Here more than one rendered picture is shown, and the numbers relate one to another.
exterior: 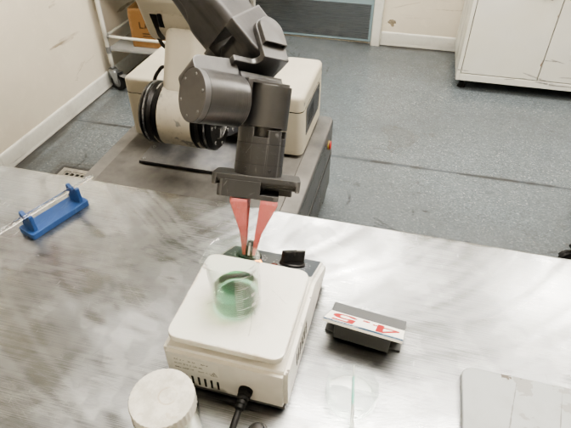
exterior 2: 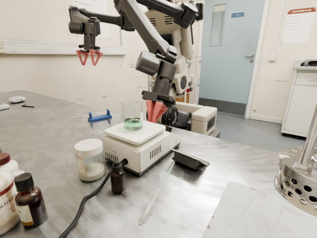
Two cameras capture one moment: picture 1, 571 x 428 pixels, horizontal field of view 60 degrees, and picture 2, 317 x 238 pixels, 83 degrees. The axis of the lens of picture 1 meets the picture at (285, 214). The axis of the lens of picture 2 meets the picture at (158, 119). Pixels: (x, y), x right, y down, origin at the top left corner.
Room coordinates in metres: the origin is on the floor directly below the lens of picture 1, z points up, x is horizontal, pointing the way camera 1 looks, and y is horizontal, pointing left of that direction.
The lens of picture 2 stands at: (-0.05, -0.16, 1.01)
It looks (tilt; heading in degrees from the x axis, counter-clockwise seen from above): 19 degrees down; 20
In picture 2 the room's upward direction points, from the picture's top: straight up
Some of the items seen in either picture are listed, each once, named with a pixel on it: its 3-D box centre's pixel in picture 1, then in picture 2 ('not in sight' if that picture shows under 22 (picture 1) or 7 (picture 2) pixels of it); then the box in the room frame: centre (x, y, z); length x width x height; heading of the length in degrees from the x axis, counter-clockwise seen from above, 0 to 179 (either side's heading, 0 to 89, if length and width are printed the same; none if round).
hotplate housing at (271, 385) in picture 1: (251, 311); (142, 140); (0.36, 0.04, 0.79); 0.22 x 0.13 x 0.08; 165
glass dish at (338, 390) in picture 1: (352, 391); (171, 175); (0.28, -0.07, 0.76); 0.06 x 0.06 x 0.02
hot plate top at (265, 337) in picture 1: (242, 303); (135, 129); (0.34, 0.05, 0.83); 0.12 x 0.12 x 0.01; 75
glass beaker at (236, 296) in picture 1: (232, 278); (131, 114); (0.33, 0.05, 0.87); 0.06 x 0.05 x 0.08; 118
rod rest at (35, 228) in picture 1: (53, 209); (99, 114); (0.57, 0.35, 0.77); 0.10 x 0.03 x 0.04; 147
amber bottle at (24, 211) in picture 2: not in sight; (29, 199); (0.10, 0.12, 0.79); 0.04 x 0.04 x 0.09
